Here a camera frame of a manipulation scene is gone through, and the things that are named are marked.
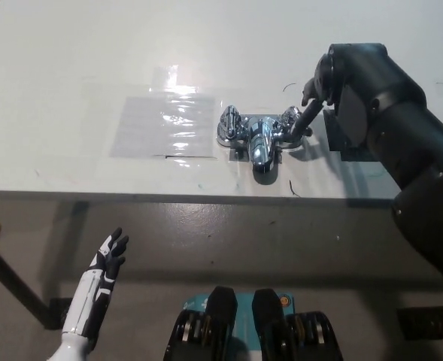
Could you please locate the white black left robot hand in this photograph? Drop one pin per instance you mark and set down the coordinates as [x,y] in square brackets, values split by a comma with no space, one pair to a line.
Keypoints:
[93,293]

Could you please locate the black metal table frame bar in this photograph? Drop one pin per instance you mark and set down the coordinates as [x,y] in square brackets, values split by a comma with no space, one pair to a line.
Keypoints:
[18,280]

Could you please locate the black tape square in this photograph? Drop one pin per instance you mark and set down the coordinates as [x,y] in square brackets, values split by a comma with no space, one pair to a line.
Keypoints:
[334,135]

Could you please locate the clear plastic sheet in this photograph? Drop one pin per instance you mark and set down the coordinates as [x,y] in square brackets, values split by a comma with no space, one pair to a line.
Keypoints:
[142,126]

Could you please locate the black metal table foot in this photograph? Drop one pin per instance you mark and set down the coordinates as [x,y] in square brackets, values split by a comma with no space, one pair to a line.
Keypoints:
[420,319]

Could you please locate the grey table leg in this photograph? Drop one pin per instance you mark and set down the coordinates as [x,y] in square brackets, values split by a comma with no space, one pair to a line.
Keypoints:
[79,214]

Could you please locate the chrome faucet body with spout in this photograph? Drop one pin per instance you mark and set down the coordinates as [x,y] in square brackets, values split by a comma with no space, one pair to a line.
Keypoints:
[260,148]

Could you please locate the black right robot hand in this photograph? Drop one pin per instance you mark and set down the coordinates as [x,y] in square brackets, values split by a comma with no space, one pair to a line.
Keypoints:
[360,75]

